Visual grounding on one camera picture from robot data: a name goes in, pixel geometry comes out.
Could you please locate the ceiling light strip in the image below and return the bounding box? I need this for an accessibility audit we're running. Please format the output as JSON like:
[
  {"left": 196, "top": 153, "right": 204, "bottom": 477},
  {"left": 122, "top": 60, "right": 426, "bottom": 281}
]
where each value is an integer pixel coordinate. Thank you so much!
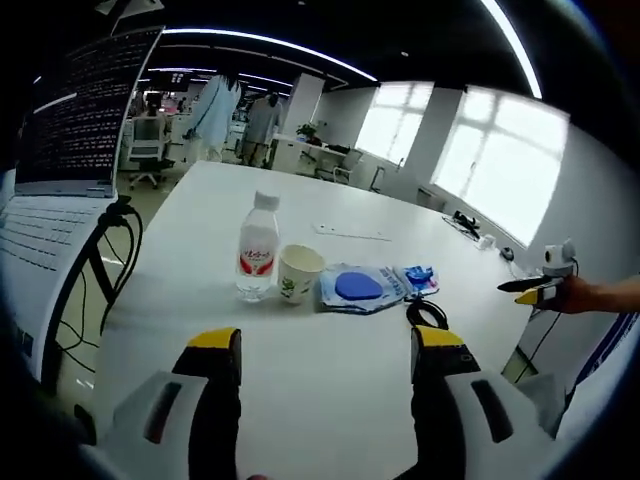
[
  {"left": 482, "top": 0, "right": 544, "bottom": 99},
  {"left": 162, "top": 27, "right": 379, "bottom": 84}
]

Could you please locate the white blue wet wipes pack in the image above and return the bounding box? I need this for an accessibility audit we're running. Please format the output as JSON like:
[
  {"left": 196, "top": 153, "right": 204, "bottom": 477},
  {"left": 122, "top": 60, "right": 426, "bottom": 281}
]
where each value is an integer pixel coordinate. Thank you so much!
[{"left": 314, "top": 262, "right": 407, "bottom": 316}]

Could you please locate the green potted plant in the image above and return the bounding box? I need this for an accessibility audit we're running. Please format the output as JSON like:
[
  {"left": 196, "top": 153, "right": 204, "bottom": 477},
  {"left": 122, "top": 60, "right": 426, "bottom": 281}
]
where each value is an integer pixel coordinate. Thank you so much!
[{"left": 294, "top": 121, "right": 321, "bottom": 146}]

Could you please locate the white office chair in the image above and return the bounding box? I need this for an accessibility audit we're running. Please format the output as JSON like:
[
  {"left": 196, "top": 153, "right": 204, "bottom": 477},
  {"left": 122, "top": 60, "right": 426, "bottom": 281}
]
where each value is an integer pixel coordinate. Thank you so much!
[{"left": 127, "top": 117, "right": 171, "bottom": 190}]

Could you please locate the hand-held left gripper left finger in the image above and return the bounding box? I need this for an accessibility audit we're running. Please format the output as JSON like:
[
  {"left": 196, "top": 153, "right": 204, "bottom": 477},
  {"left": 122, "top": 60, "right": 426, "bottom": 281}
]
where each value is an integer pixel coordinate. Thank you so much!
[{"left": 112, "top": 327, "right": 245, "bottom": 480}]

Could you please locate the black desk device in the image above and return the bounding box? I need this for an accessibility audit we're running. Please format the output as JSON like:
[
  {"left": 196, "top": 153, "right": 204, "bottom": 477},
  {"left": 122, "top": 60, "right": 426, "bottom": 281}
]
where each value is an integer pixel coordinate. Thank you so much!
[{"left": 452, "top": 209, "right": 482, "bottom": 240}]

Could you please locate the clear plastic water bottle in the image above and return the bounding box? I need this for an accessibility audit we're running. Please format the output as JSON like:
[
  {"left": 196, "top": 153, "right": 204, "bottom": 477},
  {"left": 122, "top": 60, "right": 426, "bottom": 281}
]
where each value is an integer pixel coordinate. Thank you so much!
[{"left": 235, "top": 189, "right": 281, "bottom": 304}]

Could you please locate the window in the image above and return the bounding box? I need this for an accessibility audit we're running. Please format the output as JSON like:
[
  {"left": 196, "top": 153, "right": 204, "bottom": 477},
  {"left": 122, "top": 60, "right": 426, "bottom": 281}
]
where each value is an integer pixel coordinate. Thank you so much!
[
  {"left": 355, "top": 82, "right": 435, "bottom": 164},
  {"left": 432, "top": 89, "right": 571, "bottom": 247}
]

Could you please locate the white table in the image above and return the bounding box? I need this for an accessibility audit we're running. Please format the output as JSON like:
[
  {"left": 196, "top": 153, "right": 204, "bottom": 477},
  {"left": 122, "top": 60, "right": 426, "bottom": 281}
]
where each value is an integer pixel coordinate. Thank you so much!
[{"left": 92, "top": 159, "right": 534, "bottom": 480}]

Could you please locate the white laptop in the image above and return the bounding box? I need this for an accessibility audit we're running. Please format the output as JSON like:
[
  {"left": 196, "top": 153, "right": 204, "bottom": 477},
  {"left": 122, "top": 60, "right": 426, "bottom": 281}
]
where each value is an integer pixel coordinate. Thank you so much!
[{"left": 0, "top": 27, "right": 167, "bottom": 386}]

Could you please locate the white paper cup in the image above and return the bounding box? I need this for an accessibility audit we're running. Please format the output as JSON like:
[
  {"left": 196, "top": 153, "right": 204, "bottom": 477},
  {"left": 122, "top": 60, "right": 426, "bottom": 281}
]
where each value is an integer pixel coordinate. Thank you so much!
[{"left": 277, "top": 243, "right": 326, "bottom": 306}]

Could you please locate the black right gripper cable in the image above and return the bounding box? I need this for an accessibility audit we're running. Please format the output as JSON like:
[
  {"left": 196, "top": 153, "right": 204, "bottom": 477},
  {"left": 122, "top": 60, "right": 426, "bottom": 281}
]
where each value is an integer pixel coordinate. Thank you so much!
[{"left": 527, "top": 307, "right": 565, "bottom": 364}]

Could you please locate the person's right hand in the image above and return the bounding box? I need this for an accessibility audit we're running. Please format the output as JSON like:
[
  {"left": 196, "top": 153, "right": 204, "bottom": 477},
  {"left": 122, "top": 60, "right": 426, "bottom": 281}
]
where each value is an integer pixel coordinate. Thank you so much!
[{"left": 552, "top": 273, "right": 601, "bottom": 316}]

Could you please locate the black laptop cable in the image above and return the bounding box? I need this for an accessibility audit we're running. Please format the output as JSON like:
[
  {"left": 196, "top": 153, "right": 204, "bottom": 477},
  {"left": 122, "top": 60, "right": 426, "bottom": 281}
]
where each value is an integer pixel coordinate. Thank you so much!
[{"left": 54, "top": 202, "right": 146, "bottom": 374}]

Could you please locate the blue pink tissue pack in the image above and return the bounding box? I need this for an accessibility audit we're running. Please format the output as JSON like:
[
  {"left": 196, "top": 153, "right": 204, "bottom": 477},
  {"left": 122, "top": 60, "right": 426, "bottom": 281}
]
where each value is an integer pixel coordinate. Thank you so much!
[{"left": 392, "top": 263, "right": 442, "bottom": 301}]

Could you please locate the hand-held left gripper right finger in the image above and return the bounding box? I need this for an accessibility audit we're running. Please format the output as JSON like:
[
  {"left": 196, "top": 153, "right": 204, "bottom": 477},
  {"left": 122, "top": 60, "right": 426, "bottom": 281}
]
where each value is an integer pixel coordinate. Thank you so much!
[{"left": 409, "top": 323, "right": 559, "bottom": 480}]

